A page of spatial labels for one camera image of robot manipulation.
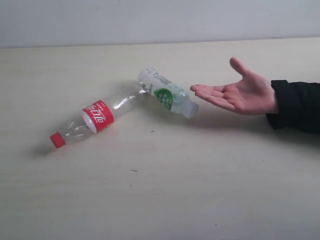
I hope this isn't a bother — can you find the white bottle green label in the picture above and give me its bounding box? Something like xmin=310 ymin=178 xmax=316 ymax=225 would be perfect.
xmin=137 ymin=67 xmax=199 ymax=119

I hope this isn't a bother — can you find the black sleeved forearm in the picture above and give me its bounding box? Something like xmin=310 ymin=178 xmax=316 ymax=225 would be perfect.
xmin=266 ymin=80 xmax=320 ymax=134

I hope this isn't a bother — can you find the open bare human hand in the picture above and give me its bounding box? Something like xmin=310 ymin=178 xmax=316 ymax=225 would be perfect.
xmin=190 ymin=57 xmax=279 ymax=116

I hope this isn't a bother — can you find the clear cola bottle red label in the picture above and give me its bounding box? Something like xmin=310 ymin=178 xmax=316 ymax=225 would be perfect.
xmin=50 ymin=90 xmax=143 ymax=149

